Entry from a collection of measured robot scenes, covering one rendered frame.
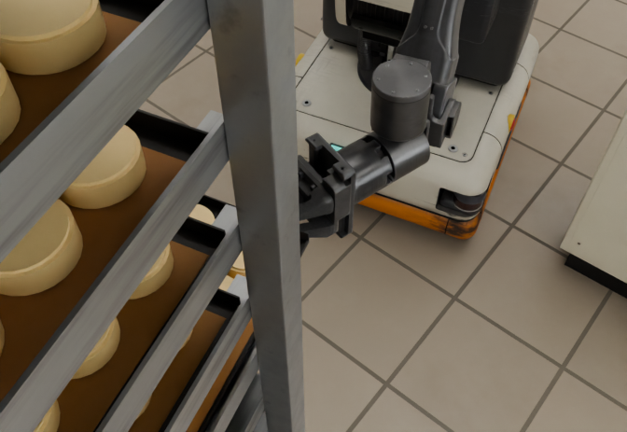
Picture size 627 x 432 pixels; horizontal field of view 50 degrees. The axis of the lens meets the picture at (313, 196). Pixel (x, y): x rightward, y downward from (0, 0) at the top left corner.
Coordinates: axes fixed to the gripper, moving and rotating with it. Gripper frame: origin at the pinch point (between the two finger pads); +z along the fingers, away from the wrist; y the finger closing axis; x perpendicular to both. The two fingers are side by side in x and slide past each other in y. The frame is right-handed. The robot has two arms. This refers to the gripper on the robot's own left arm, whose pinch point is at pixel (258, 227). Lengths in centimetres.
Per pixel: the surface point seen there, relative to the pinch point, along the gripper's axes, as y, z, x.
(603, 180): -62, -90, -7
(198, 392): 8.2, 13.8, 14.8
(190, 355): 6.8, 12.7, 11.4
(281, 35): 32.7, 4.2, 12.8
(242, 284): 6.4, 6.3, 8.2
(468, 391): -98, -47, 4
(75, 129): 35.2, 14.9, 15.6
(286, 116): 27.4, 4.1, 12.7
